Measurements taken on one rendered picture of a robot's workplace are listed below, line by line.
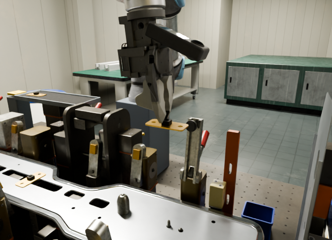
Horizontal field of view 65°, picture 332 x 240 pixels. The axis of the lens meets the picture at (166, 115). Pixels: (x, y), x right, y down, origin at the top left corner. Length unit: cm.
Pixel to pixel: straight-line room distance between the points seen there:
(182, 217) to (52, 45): 386
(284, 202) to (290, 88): 411
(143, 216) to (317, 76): 481
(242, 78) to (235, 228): 488
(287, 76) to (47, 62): 405
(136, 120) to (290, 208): 80
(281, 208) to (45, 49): 371
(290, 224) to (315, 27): 662
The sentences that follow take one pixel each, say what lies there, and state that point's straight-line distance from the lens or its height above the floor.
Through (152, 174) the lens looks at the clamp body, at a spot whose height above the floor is 100.
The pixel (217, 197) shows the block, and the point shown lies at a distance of 70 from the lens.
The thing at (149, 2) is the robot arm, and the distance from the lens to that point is 49.
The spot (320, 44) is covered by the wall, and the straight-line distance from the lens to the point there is 757.
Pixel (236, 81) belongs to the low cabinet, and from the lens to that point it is 550.
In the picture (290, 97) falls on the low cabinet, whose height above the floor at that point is 28.
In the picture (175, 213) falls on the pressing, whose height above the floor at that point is 100.
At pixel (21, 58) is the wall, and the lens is 406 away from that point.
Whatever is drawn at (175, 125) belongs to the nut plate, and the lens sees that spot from 53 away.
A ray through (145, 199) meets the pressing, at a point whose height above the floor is 100.
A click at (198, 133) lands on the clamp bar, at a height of 118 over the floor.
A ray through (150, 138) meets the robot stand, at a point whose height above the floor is 93.
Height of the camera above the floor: 143
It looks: 18 degrees down
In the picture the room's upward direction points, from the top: straight up
